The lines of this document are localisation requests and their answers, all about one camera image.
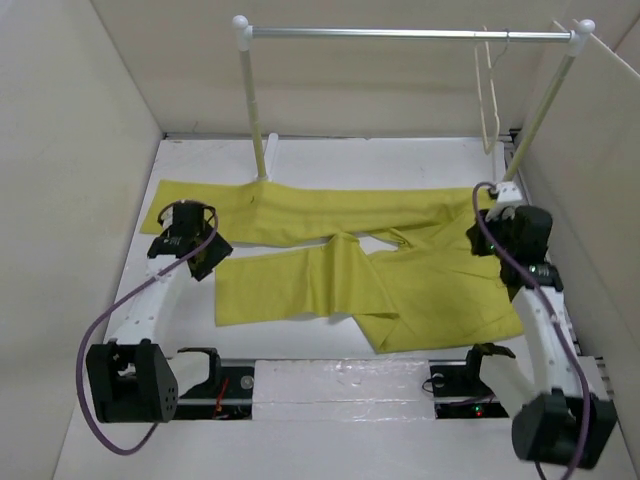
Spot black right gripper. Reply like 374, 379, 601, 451
466, 206, 518, 259

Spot yellow trousers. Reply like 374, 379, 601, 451
140, 180, 523, 353

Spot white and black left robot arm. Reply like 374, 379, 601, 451
86, 200, 232, 424

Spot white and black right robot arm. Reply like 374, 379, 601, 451
462, 205, 617, 478

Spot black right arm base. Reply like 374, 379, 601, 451
422, 343, 516, 420

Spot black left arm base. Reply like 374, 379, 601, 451
169, 348, 255, 421

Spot beige trouser hanger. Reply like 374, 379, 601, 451
474, 41, 501, 155

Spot white foam block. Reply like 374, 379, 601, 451
252, 358, 435, 422

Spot white clothes rack with metal bar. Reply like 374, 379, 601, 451
223, 15, 596, 182

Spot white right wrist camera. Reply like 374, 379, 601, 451
485, 181, 526, 222

